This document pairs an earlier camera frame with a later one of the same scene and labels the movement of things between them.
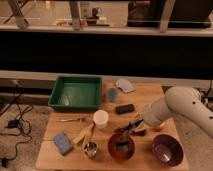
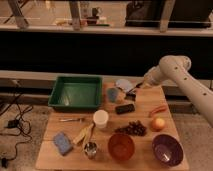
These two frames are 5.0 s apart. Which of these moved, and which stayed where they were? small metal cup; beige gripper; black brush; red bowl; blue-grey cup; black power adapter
Moved: beige gripper; black brush
Stayed: black power adapter; blue-grey cup; red bowl; small metal cup
